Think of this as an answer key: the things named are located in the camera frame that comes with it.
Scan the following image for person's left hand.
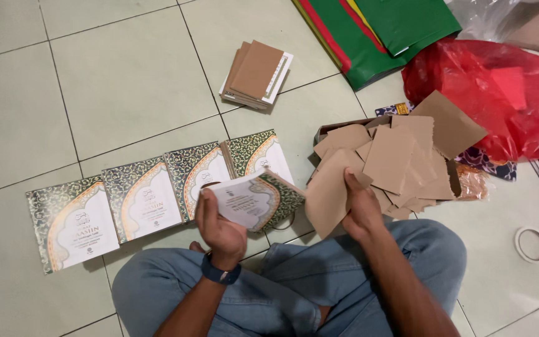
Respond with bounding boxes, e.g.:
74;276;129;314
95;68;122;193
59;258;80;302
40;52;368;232
195;188;249;271

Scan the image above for person's right hand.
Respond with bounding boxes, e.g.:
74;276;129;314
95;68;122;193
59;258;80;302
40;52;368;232
342;168;386;242

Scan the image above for brown paper sheet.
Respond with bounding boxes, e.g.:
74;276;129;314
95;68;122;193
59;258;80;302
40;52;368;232
304;149;374;240

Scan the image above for green ornate booklet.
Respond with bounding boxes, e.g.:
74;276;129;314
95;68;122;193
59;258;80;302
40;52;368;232
202;168;306;234
101;156;184;244
26;175;121;275
222;129;295;187
164;141;234;223

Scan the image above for dark blue wristwatch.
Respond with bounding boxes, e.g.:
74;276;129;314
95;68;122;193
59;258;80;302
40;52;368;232
200;253;242;286

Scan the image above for heap of brown paper pieces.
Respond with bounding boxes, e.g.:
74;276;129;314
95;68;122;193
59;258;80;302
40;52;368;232
313;90;489;221

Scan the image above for person's blue jeans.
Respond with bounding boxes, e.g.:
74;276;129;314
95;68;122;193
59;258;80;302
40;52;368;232
111;218;468;337

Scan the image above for orange clear snack packet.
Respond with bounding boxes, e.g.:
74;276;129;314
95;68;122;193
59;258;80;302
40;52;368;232
456;162;491;202

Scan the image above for dark patterned flat box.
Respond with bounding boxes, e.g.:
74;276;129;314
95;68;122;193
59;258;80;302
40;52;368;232
375;102;518;182

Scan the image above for clear tape roll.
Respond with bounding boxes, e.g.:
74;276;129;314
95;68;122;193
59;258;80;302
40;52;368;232
514;227;539;263

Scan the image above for stack of brown-backed booklets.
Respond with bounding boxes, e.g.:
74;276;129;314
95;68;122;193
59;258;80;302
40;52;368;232
219;40;294;111

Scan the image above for red plastic bag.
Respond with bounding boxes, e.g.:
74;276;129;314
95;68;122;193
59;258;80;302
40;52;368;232
401;37;539;164

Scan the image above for stack of green paper bags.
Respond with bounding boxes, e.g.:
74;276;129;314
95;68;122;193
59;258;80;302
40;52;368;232
291;0;463;92

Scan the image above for clear plastic bag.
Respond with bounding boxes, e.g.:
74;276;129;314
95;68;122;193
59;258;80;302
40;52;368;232
445;0;539;44

